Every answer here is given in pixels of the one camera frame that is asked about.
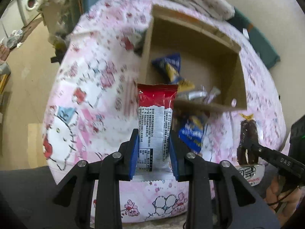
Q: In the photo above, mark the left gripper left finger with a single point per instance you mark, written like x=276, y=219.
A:
x=118, y=166

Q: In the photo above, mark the white washing machine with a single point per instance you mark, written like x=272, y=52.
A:
x=28, y=10

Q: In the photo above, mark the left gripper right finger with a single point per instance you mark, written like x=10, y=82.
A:
x=208, y=199

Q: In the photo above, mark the pink Hello Kitty bedsheet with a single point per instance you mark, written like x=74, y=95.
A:
x=92, y=107

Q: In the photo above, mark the person's right hand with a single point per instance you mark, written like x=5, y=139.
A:
x=290, y=198

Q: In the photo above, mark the blue yellow snack packet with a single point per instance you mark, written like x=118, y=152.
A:
x=170, y=65
x=191, y=130

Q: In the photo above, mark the red white snack packet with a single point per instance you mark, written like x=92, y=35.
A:
x=155, y=121

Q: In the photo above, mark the dark brown snack packet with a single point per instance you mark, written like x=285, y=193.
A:
x=248, y=134

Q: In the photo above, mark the teal pillow by wall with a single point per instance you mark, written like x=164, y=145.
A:
x=259, y=42

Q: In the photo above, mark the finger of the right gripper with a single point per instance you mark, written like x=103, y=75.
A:
x=273, y=157

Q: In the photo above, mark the brown cardboard box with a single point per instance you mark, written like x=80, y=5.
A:
x=208, y=58

